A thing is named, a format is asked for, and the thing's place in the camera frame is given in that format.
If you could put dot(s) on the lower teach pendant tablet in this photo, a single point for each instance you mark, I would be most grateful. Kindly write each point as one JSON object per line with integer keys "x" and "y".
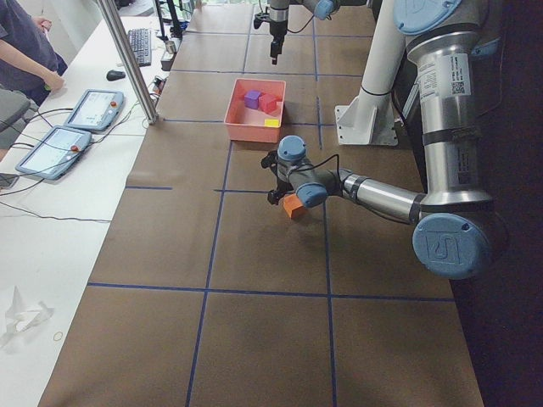
{"x": 53, "y": 156}

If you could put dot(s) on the pink plastic bin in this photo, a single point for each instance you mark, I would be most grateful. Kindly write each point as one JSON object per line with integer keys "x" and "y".
{"x": 247, "y": 125}

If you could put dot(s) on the black keyboard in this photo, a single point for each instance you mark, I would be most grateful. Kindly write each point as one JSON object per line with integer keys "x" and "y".
{"x": 140, "y": 41}

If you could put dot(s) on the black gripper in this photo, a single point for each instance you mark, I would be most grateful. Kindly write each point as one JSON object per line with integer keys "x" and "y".
{"x": 276, "y": 32}
{"x": 280, "y": 185}

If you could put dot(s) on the red foam block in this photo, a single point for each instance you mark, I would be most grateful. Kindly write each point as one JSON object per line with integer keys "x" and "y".
{"x": 267, "y": 103}

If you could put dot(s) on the purple foam block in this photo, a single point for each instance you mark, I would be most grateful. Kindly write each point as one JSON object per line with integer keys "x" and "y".
{"x": 252, "y": 99}

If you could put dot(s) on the aluminium frame post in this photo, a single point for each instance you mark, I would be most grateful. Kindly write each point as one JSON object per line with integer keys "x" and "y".
{"x": 118, "y": 33}

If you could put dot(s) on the yellow foam block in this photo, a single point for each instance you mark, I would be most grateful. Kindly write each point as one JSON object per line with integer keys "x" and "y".
{"x": 272, "y": 123}

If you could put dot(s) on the black computer mouse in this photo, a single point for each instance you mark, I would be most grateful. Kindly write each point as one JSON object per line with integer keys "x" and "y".
{"x": 115, "y": 75}

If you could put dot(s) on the person in grey shirt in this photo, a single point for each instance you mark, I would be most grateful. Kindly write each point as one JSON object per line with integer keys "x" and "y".
{"x": 29, "y": 63}

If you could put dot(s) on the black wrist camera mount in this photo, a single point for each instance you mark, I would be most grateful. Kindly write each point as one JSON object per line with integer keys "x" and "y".
{"x": 259, "y": 19}
{"x": 270, "y": 161}

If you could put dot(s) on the upper teach pendant tablet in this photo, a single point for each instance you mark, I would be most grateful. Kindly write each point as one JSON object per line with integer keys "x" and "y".
{"x": 96, "y": 110}

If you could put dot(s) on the teach pendant tablet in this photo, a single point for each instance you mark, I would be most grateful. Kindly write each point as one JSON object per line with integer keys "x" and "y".
{"x": 53, "y": 156}
{"x": 96, "y": 110}

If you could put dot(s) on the metal cup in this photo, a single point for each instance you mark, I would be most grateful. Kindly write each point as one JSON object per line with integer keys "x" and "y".
{"x": 170, "y": 46}

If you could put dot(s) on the crumpled white paper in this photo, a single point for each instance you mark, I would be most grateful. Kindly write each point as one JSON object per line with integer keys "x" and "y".
{"x": 17, "y": 317}

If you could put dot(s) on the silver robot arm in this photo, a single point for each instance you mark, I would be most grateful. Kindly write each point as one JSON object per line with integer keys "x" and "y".
{"x": 456, "y": 231}
{"x": 277, "y": 15}

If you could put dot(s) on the white pedestal column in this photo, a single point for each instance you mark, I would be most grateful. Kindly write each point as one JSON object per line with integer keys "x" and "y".
{"x": 369, "y": 118}

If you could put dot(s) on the orange foam block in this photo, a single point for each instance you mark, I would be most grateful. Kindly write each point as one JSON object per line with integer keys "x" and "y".
{"x": 293, "y": 206}

